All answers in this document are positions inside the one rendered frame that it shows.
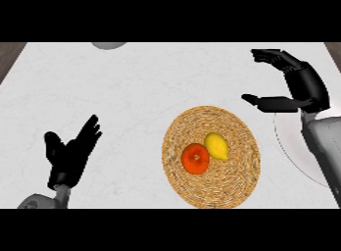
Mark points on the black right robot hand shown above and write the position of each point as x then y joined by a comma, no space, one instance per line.
306,85

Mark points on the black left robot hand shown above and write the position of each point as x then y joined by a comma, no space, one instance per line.
73,153

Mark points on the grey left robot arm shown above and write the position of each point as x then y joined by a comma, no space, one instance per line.
46,200

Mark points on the white plate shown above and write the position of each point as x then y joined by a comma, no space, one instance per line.
291,147

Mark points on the yellow lemon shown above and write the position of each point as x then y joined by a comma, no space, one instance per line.
218,146

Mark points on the round woven wicker placemat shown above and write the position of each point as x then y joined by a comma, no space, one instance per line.
212,192

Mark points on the orange fruit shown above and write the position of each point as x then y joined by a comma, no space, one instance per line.
195,159

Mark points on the grey rounded object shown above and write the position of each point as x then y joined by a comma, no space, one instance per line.
108,45

